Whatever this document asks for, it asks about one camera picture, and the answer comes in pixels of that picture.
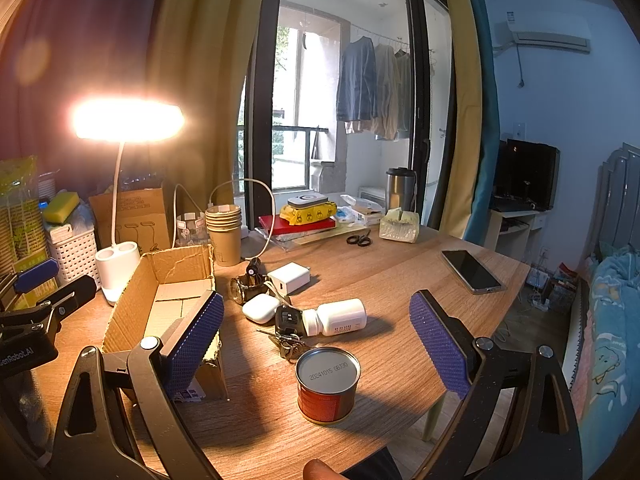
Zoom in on white pill bottle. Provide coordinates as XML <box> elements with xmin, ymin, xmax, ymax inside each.
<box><xmin>302</xmin><ymin>299</ymin><xmax>367</xmax><ymax>337</ymax></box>

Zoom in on white power adapter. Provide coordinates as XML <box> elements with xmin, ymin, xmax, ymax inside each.
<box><xmin>267</xmin><ymin>262</ymin><xmax>310</xmax><ymax>296</ymax></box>

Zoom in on clear plastic jar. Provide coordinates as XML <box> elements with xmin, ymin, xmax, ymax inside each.
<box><xmin>176</xmin><ymin>212</ymin><xmax>209</xmax><ymax>247</ymax></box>

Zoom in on yellow green sponge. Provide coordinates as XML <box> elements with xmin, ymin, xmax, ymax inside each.
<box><xmin>43</xmin><ymin>191</ymin><xmax>80</xmax><ymax>224</ymax></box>

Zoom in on red tin can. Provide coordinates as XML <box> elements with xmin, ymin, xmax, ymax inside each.
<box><xmin>295</xmin><ymin>347</ymin><xmax>361</xmax><ymax>425</ymax></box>

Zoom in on stack of paper cups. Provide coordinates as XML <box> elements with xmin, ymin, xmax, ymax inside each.
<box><xmin>205</xmin><ymin>204</ymin><xmax>242</xmax><ymax>266</ymax></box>

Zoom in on open cardboard box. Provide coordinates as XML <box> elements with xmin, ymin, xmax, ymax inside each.
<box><xmin>101</xmin><ymin>242</ymin><xmax>230</xmax><ymax>403</ymax></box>

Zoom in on black television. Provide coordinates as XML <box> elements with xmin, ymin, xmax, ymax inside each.
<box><xmin>490</xmin><ymin>139</ymin><xmax>561</xmax><ymax>211</ymax></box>

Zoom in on black smartphone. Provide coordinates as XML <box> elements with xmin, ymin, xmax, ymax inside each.
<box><xmin>442</xmin><ymin>249</ymin><xmax>504</xmax><ymax>294</ymax></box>

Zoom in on grey white case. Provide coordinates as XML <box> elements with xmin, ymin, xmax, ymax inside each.
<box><xmin>288</xmin><ymin>192</ymin><xmax>328</xmax><ymax>208</ymax></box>

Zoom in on white plastic basket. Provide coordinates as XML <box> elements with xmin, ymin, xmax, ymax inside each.
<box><xmin>46</xmin><ymin>223</ymin><xmax>101</xmax><ymax>289</ymax></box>

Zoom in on steel thermos mug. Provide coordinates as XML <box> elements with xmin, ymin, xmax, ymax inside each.
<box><xmin>385</xmin><ymin>167</ymin><xmax>416</xmax><ymax>212</ymax></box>

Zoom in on yellow teal curtain right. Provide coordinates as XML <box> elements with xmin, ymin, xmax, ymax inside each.
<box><xmin>440</xmin><ymin>0</ymin><xmax>500</xmax><ymax>245</ymax></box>

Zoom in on beige hanging shirt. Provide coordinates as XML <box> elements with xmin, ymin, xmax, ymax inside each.
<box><xmin>372</xmin><ymin>44</ymin><xmax>412</xmax><ymax>141</ymax></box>

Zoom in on blue hanging shirt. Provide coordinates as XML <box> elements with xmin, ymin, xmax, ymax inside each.
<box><xmin>336</xmin><ymin>37</ymin><xmax>378</xmax><ymax>122</ymax></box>

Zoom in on wristwatch with brown strap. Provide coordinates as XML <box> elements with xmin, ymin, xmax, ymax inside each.
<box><xmin>229</xmin><ymin>274</ymin><xmax>268</xmax><ymax>306</ymax></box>

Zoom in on white TV stand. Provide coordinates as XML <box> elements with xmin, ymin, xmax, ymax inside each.
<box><xmin>483</xmin><ymin>209</ymin><xmax>548</xmax><ymax>263</ymax></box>

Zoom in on small black flashlight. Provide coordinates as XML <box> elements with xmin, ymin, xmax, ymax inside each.
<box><xmin>246</xmin><ymin>257</ymin><xmax>265</xmax><ymax>287</ymax></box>

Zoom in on black scissors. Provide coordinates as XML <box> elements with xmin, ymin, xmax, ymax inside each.
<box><xmin>346</xmin><ymin>230</ymin><xmax>372</xmax><ymax>247</ymax></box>

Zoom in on white air conditioner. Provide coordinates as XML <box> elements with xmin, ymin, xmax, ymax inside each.
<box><xmin>494</xmin><ymin>11</ymin><xmax>591</xmax><ymax>53</ymax></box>

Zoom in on yellow duck pouch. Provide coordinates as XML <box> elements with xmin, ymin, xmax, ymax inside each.
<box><xmin>280</xmin><ymin>200</ymin><xmax>337</xmax><ymax>226</ymax></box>

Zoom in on black car key with keyring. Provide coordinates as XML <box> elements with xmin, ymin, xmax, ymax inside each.
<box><xmin>258</xmin><ymin>306</ymin><xmax>310</xmax><ymax>363</ymax></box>

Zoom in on white small boxes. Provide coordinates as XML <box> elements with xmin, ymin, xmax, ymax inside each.
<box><xmin>335</xmin><ymin>194</ymin><xmax>385</xmax><ymax>226</ymax></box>

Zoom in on white desk lamp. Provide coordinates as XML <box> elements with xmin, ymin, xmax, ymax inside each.
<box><xmin>70</xmin><ymin>94</ymin><xmax>184</xmax><ymax>304</ymax></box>

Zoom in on brown lamp packaging box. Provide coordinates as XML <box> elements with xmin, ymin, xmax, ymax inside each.
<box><xmin>89</xmin><ymin>186</ymin><xmax>170</xmax><ymax>252</ymax></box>

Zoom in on yellow curtain left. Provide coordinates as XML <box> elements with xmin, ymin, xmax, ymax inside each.
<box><xmin>148</xmin><ymin>0</ymin><xmax>262</xmax><ymax>205</ymax></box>

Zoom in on white charging cable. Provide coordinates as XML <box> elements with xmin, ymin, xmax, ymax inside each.
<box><xmin>171</xmin><ymin>178</ymin><xmax>277</xmax><ymax>266</ymax></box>

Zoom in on blue patterned bedding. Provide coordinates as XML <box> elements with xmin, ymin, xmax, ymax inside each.
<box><xmin>570</xmin><ymin>246</ymin><xmax>639</xmax><ymax>479</ymax></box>

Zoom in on yellow tissue pack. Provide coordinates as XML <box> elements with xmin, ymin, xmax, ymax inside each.
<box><xmin>378</xmin><ymin>207</ymin><xmax>420</xmax><ymax>244</ymax></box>

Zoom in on white earbuds case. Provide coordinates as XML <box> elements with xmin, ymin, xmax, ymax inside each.
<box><xmin>242</xmin><ymin>294</ymin><xmax>281</xmax><ymax>325</ymax></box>

